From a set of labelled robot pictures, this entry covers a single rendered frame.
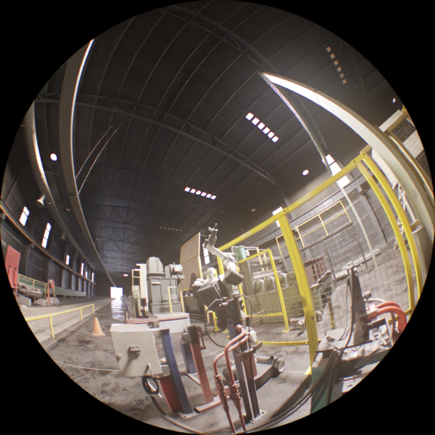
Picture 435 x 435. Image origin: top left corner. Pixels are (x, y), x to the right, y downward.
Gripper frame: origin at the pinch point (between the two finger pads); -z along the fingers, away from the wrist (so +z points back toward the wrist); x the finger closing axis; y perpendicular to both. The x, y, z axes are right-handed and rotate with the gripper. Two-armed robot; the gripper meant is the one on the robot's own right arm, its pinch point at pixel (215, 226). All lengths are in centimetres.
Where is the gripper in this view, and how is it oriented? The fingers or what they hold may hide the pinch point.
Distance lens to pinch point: 154.7
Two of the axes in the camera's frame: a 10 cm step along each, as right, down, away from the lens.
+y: 9.6, 2.8, -0.5
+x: 0.6, -0.3, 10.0
